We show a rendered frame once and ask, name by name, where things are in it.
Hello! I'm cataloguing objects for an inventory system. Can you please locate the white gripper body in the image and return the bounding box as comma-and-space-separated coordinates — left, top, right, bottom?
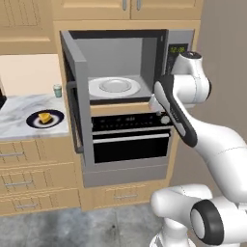
148, 95, 163, 114

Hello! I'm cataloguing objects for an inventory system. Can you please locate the yellow cheese wedge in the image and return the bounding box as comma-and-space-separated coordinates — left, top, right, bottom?
38, 111, 53, 125

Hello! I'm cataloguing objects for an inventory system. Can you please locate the grey microwave door handle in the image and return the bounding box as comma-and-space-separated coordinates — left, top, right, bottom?
66, 80, 85, 154

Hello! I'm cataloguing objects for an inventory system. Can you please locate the grey microwave door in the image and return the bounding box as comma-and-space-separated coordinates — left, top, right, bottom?
60, 30, 96, 168

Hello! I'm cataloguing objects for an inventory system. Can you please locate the dark blue plate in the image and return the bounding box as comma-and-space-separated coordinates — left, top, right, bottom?
25, 108, 66, 130

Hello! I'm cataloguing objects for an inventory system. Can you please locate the silver drawer handle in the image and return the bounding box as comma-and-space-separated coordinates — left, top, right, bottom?
4, 180, 34, 188
113, 193, 139, 200
0, 151, 26, 158
14, 203, 40, 210

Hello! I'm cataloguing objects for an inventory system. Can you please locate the white plate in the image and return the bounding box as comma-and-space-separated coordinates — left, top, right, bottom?
88, 76, 142, 98

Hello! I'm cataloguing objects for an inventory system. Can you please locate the silver oven handle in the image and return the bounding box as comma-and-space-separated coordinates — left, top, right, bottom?
92, 132, 171, 145

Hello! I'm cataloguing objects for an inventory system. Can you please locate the light wood cupboard door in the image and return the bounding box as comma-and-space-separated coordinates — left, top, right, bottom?
52, 0, 131, 21
0, 0, 55, 43
129, 0, 205, 21

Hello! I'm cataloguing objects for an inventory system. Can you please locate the grey microwave oven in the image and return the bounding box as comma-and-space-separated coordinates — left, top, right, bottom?
60, 28, 196, 107

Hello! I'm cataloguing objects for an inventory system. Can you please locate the black and silver oven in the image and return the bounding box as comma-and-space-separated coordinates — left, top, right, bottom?
81, 110, 174, 189

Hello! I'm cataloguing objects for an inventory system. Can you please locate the teal cup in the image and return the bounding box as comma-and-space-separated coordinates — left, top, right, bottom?
52, 83, 63, 98

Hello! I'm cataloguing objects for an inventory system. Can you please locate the light wood drawer front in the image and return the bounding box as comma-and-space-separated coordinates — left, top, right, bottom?
91, 181, 163, 208
0, 162, 79, 197
0, 188, 81, 217
0, 137, 74, 169

